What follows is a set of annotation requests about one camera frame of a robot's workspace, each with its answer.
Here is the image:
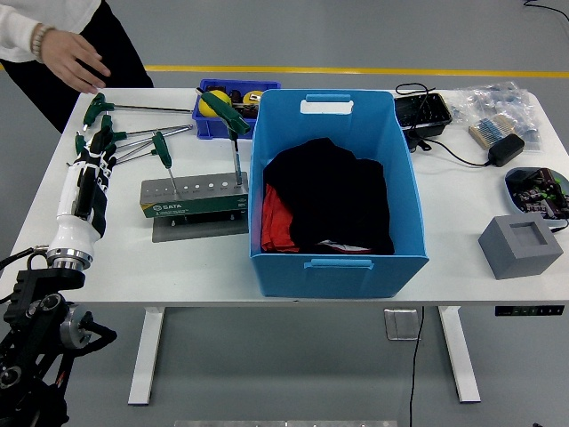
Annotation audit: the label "large green T-handle hex key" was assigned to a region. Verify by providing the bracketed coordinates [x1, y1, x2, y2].
[200, 91, 251, 187]

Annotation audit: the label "black looped cable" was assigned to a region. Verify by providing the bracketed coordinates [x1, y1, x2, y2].
[394, 82, 441, 134]

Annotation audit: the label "clear plastic component bags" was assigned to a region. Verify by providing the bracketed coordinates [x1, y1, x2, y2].
[446, 80, 543, 152]

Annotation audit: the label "circuit board parts pile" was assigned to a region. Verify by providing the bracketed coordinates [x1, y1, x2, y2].
[506, 167, 569, 219]

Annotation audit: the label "large blue plastic box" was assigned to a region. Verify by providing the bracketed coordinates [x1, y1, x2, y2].
[247, 88, 430, 299]

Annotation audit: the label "taped resistor strips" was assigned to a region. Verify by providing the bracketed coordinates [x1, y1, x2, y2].
[468, 113, 517, 148]

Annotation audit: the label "light blue plate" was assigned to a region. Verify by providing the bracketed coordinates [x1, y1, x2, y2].
[504, 166, 569, 219]

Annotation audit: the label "black plastic tray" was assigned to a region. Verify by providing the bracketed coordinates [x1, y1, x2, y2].
[394, 93, 453, 137]

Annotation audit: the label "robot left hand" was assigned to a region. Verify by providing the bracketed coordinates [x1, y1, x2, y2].
[46, 127, 119, 258]

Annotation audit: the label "black plug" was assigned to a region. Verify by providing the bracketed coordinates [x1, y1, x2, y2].
[405, 127, 433, 153]

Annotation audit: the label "black adapter cable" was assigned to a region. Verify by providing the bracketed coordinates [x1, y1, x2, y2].
[417, 135, 493, 168]

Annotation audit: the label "person torso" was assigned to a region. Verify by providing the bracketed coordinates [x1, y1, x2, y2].
[0, 0, 155, 133]

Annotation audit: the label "thick-shaft T-handle hex key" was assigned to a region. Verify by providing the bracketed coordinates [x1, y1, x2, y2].
[100, 114, 195, 144]

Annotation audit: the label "grey block with square recess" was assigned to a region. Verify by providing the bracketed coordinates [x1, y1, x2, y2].
[477, 213, 565, 280]

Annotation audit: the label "white bead bracelet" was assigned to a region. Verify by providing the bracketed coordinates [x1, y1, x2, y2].
[29, 24, 57, 63]

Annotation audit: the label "metal floor plate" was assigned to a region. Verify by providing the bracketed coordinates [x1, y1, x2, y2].
[384, 308, 422, 342]

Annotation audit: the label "white table leg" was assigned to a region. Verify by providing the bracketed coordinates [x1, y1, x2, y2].
[127, 306, 166, 407]
[437, 305, 482, 404]

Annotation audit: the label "black power adapter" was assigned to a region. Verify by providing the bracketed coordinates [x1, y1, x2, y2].
[487, 133, 525, 168]

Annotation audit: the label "black cloth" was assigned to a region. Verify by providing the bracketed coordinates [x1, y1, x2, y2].
[262, 137, 396, 255]

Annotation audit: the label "yellow lemon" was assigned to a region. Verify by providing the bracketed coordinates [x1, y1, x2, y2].
[198, 90, 233, 117]

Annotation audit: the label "black table control panel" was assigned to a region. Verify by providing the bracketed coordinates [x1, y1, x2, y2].
[494, 304, 565, 318]

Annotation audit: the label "black cable on floor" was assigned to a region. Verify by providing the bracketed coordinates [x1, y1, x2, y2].
[522, 0, 569, 23]

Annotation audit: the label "small blue parts bin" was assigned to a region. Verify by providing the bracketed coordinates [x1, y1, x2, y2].
[191, 78, 282, 141]

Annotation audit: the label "green metal tool stand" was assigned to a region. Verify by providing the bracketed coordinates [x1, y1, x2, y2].
[140, 171, 250, 244]

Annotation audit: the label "red cloth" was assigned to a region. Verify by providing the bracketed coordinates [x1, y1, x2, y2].
[260, 184, 300, 254]

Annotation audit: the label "person's right hand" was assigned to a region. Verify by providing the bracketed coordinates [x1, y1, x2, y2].
[42, 28, 112, 94]

